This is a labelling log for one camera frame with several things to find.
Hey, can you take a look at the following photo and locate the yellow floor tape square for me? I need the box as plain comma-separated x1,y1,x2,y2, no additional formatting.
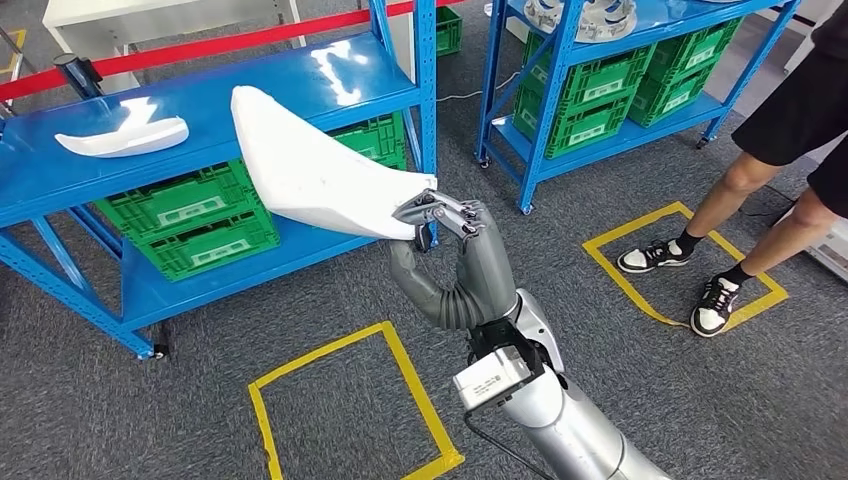
581,200,791,334
246,321,466,480

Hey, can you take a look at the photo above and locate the blue metal shelf rack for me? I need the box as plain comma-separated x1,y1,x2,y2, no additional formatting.
0,0,440,362
475,0,803,217

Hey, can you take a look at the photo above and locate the white table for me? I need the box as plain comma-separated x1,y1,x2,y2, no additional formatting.
42,0,307,94

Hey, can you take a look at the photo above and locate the person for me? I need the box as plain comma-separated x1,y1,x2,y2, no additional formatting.
616,0,848,339

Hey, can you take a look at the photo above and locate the silver wheel cover part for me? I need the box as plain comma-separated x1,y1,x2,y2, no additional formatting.
523,0,639,44

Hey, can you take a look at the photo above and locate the red barrier belt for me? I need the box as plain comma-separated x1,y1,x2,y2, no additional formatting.
0,0,465,102

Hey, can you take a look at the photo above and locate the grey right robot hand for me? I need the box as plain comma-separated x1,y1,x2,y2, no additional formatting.
389,188,519,331

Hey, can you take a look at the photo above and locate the white floor cable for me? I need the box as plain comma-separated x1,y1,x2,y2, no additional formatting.
437,69,521,104

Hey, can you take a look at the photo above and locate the white plastic part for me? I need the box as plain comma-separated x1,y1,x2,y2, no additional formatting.
54,113,191,159
229,84,439,241

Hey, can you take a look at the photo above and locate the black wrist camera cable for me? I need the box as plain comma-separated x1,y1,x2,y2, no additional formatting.
463,410,554,480

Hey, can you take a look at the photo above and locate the black barrier post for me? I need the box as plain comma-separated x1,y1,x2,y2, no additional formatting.
52,52,105,101

